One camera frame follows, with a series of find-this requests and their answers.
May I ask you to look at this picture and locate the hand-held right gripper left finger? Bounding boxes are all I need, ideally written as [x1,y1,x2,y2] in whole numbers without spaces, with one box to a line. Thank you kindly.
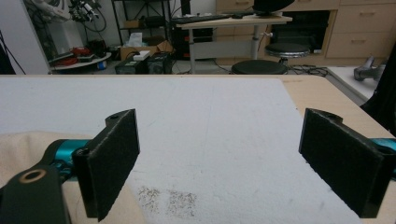
[72,108,141,222]

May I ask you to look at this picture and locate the black round stool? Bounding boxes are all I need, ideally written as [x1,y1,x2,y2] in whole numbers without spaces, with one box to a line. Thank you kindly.
[231,59,289,76]

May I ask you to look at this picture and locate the grey tool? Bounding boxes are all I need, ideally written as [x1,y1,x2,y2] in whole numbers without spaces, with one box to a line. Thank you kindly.
[353,55,386,82]

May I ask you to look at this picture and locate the black metal shelf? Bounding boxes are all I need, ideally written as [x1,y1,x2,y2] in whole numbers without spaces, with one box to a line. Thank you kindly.
[111,0,176,48]

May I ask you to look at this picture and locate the black case with green label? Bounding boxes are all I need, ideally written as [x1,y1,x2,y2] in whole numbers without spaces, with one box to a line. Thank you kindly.
[114,57,148,75]

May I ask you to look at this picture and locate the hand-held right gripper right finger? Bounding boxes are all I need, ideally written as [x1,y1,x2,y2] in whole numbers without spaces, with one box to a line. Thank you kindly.
[298,107,396,218]

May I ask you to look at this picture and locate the black camera rig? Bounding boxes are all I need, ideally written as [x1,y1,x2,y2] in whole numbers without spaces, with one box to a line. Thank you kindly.
[68,0,106,32]

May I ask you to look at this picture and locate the black computer tower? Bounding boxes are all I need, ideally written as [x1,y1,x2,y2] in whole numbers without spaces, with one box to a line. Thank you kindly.
[172,27,214,60]

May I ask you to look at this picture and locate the black keyboard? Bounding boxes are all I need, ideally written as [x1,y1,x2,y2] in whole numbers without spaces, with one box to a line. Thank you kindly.
[171,13,233,25]

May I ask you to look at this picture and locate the light wooden desk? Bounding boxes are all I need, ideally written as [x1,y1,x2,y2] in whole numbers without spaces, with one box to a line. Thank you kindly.
[176,14,293,75]

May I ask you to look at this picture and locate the light wooden drawer cabinet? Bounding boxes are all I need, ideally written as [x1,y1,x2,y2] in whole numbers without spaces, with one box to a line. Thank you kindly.
[215,0,396,66]

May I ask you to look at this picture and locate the red item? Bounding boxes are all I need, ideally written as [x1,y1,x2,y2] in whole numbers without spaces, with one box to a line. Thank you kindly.
[70,46,92,58]

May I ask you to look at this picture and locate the white side table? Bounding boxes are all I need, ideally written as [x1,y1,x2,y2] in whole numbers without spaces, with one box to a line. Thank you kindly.
[326,64,387,105]

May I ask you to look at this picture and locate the white round table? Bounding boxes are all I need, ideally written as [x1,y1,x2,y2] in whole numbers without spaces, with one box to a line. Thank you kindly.
[49,51,112,72]

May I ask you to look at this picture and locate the black stool with chrome rim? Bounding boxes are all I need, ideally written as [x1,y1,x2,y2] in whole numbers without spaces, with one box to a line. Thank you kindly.
[264,42,311,60]

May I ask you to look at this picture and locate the white foam mat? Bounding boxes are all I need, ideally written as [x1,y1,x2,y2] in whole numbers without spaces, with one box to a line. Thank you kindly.
[0,76,363,224]

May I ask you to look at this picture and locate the black floor cables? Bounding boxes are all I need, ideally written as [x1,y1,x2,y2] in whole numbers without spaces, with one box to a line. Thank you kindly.
[288,64,330,78]

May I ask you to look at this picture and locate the cardboard box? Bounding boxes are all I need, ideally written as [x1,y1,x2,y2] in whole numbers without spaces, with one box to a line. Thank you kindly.
[120,38,174,62]

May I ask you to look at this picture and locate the black box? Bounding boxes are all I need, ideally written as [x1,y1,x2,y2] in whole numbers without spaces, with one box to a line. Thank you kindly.
[146,51,174,75]

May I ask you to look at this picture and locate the black monitor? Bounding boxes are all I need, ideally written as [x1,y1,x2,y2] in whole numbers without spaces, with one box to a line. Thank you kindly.
[252,0,295,17]

